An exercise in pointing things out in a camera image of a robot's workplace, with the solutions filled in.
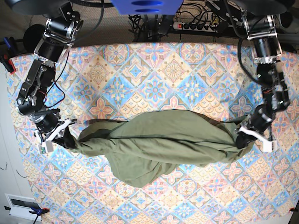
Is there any orange clamp bottom right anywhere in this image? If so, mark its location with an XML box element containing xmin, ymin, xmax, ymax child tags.
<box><xmin>289</xmin><ymin>208</ymin><xmax>299</xmax><ymax>212</ymax></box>

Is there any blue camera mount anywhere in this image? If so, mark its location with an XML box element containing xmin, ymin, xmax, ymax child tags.
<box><xmin>111</xmin><ymin>0</ymin><xmax>183</xmax><ymax>15</ymax></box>

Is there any blue clamp bottom left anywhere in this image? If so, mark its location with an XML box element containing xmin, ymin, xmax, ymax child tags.
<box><xmin>4</xmin><ymin>206</ymin><xmax>50</xmax><ymax>224</ymax></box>

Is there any white wall outlet box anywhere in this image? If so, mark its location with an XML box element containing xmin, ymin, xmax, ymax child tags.
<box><xmin>5</xmin><ymin>193</ymin><xmax>40</xmax><ymax>221</ymax></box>

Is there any patterned tablecloth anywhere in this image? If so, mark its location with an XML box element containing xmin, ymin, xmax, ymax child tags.
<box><xmin>3</xmin><ymin>43</ymin><xmax>299</xmax><ymax>224</ymax></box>

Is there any black round stool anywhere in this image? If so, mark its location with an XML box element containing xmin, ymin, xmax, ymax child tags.
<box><xmin>23</xmin><ymin>24</ymin><xmax>45</xmax><ymax>53</ymax></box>

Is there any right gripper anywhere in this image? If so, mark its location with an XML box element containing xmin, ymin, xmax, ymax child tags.
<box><xmin>34</xmin><ymin>112</ymin><xmax>75</xmax><ymax>149</ymax></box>

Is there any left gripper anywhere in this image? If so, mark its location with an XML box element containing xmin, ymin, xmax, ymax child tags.
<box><xmin>235</xmin><ymin>105</ymin><xmax>273</xmax><ymax>148</ymax></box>

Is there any green t-shirt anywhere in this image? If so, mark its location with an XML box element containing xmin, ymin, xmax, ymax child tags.
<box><xmin>70</xmin><ymin>110</ymin><xmax>253</xmax><ymax>188</ymax></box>

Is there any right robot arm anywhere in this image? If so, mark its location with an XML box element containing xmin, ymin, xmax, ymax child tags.
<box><xmin>5</xmin><ymin>0</ymin><xmax>83</xmax><ymax>154</ymax></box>

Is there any white power strip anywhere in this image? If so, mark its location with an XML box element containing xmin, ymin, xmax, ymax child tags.
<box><xmin>172</xmin><ymin>22</ymin><xmax>217</xmax><ymax>33</ymax></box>

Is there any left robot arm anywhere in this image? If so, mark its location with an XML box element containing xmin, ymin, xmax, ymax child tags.
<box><xmin>224</xmin><ymin>0</ymin><xmax>294</xmax><ymax>152</ymax></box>

